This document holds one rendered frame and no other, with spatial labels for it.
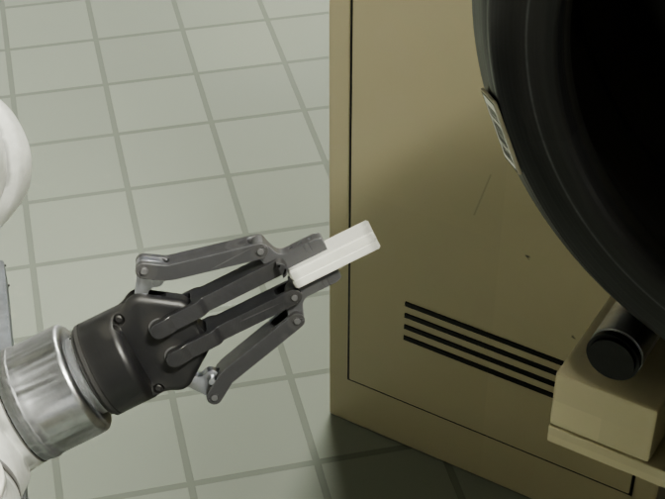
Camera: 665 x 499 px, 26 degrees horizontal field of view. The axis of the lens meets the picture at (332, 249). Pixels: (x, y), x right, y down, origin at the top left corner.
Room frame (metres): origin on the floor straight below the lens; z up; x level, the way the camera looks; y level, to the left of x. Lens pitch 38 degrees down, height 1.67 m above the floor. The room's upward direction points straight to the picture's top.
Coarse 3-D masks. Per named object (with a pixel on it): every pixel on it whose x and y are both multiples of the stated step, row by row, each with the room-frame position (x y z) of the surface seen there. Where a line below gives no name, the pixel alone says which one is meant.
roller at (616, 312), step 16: (608, 320) 0.86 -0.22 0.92; (624, 320) 0.85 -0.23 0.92; (592, 336) 0.85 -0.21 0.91; (608, 336) 0.84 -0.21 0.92; (624, 336) 0.84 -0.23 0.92; (640, 336) 0.84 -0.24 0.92; (656, 336) 0.85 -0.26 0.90; (592, 352) 0.84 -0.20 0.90; (608, 352) 0.83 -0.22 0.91; (624, 352) 0.83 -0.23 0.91; (640, 352) 0.83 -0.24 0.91; (608, 368) 0.83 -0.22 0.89; (624, 368) 0.83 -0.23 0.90
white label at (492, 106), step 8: (488, 96) 0.90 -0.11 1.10; (488, 104) 0.90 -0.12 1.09; (496, 104) 0.88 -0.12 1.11; (496, 112) 0.88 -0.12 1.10; (496, 120) 0.89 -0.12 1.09; (496, 128) 0.90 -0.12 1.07; (504, 128) 0.87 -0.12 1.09; (504, 136) 0.88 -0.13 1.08; (504, 144) 0.89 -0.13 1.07; (504, 152) 0.90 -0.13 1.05; (512, 152) 0.87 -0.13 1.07; (512, 160) 0.88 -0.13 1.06; (520, 168) 0.87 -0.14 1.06
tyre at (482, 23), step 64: (512, 0) 0.87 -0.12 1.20; (576, 0) 1.04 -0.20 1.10; (640, 0) 1.09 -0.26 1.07; (512, 64) 0.87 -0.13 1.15; (576, 64) 1.01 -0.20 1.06; (640, 64) 1.07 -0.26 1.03; (512, 128) 0.87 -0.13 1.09; (576, 128) 0.85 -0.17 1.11; (640, 128) 1.02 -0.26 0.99; (576, 192) 0.83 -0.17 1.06; (640, 192) 0.96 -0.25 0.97; (576, 256) 0.85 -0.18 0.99; (640, 256) 0.81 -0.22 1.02; (640, 320) 0.81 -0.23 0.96
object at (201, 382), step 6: (210, 366) 0.81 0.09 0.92; (198, 372) 0.80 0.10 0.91; (204, 372) 0.80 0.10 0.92; (210, 372) 0.80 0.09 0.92; (216, 372) 0.80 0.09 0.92; (198, 378) 0.80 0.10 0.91; (204, 378) 0.80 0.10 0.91; (210, 378) 0.79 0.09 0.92; (192, 384) 0.79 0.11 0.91; (198, 384) 0.79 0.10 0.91; (204, 384) 0.80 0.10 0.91; (210, 384) 0.79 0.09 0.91; (198, 390) 0.79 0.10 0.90; (204, 390) 0.79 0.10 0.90
